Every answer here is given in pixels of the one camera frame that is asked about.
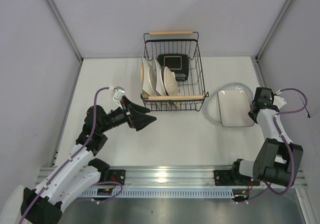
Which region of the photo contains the white rectangular plate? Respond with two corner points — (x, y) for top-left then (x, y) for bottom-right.
(217, 89), (254, 128)

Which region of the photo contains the woven fan-shaped plate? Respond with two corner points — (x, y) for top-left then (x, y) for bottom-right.
(163, 67), (180, 96)

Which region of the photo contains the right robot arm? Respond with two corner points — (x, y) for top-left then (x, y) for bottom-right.
(231, 87), (308, 189)

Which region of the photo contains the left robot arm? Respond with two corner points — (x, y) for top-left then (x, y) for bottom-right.
(20, 96), (156, 224)

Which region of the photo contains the black square dish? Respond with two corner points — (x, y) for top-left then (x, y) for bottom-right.
(157, 54), (190, 81)

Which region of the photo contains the white square plate far left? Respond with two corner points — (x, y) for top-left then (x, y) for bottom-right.
(141, 57), (153, 96)

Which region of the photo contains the white square plate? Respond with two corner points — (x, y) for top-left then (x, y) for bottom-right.
(154, 59), (167, 96)
(141, 57), (153, 96)

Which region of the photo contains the wooden plate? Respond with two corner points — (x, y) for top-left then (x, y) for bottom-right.
(140, 64), (144, 86)

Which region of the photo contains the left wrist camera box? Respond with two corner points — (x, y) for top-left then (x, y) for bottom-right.
(109, 86), (125, 108)

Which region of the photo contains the black wire dish rack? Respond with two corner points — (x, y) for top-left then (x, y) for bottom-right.
(140, 31), (209, 111)

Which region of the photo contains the white slotted cable duct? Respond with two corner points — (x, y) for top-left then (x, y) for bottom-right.
(80, 188), (235, 199)

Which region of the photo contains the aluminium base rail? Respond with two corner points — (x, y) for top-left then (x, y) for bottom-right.
(34, 166), (308, 187)

